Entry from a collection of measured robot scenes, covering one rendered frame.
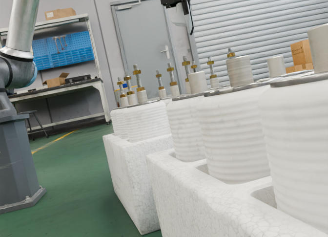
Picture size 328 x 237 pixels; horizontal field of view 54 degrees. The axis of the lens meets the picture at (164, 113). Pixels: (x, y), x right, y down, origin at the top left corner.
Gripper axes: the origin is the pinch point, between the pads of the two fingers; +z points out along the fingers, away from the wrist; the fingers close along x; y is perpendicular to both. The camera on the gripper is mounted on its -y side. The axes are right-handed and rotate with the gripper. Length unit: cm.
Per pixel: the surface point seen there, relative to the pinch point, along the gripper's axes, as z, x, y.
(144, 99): 17.3, 32.1, 9.2
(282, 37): -34, -573, -101
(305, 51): 5, -357, -96
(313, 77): 16, 82, -15
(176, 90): 16.8, 15.9, 5.0
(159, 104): 18.8, 33.4, 5.7
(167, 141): 26.2, 37.3, 4.6
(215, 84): 17.4, 10.1, -4.8
